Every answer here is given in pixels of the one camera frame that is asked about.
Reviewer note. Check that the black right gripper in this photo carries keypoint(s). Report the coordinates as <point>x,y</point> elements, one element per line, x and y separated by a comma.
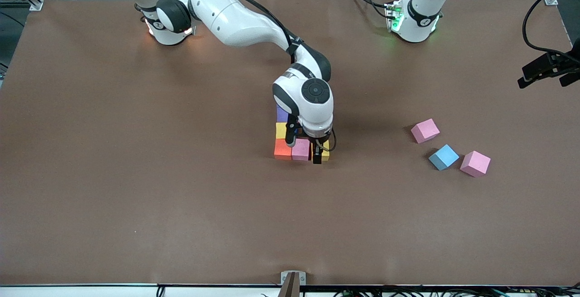
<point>317,149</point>

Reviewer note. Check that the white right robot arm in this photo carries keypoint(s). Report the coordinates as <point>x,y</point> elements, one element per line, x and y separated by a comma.
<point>315,109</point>

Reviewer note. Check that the large table cover sheet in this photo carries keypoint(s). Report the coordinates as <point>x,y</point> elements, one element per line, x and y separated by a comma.
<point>90,129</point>

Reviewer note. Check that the purple foam cube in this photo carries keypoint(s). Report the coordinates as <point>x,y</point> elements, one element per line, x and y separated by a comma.
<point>282,115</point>

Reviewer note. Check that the white table edge rail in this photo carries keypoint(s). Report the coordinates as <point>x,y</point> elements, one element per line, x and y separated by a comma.
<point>68,292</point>

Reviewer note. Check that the blue foam cube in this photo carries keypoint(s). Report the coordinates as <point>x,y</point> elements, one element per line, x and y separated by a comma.
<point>444,157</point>

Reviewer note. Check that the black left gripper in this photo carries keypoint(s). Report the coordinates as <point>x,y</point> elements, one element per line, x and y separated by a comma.
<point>547,63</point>

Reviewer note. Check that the yellow foam cube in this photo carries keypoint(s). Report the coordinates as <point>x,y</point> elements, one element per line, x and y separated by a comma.
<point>281,130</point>
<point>326,154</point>

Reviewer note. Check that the orange foam cube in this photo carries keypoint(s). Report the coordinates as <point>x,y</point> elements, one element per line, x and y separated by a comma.
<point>282,150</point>

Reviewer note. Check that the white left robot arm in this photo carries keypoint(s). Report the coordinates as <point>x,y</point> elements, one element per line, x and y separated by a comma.
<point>419,21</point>

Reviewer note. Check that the pink foam cube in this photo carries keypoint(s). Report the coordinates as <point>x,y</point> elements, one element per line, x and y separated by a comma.
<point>475,163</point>
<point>425,130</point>
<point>300,150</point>

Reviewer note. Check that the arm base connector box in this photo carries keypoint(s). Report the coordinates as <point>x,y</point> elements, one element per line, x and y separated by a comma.
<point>191,30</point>
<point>394,16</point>

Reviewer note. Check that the grey metal table bracket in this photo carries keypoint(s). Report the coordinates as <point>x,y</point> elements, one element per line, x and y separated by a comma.
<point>293,279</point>

